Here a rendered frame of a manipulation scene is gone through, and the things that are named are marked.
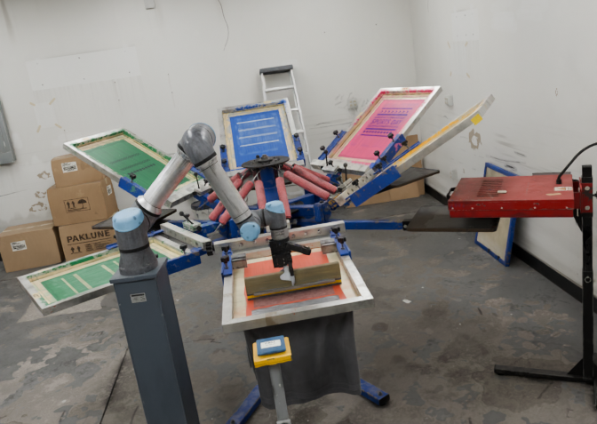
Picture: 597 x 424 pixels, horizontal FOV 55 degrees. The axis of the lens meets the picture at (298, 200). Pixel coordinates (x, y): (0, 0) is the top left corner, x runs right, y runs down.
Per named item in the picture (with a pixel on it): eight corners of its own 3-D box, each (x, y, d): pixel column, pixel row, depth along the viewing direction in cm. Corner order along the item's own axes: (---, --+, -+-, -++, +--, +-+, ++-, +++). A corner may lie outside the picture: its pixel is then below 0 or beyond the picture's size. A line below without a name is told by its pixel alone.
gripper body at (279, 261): (273, 263, 243) (267, 237, 240) (292, 260, 243) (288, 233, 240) (274, 269, 235) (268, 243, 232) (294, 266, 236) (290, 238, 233)
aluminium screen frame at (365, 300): (374, 307, 219) (373, 298, 218) (223, 334, 214) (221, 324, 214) (338, 242, 294) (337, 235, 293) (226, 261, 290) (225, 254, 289)
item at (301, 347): (364, 395, 238) (353, 301, 226) (258, 415, 234) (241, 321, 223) (362, 390, 241) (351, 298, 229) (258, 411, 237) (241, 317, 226)
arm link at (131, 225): (114, 252, 217) (106, 218, 213) (123, 240, 230) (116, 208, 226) (145, 247, 216) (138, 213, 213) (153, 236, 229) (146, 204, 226)
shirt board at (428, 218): (503, 218, 319) (503, 204, 317) (497, 244, 284) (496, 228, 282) (289, 219, 376) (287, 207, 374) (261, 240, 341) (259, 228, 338)
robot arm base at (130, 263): (114, 277, 218) (108, 253, 215) (126, 263, 232) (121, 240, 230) (153, 273, 217) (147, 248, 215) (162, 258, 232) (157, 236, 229)
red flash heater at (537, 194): (579, 193, 302) (579, 171, 299) (583, 220, 262) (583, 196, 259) (462, 195, 328) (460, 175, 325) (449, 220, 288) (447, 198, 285)
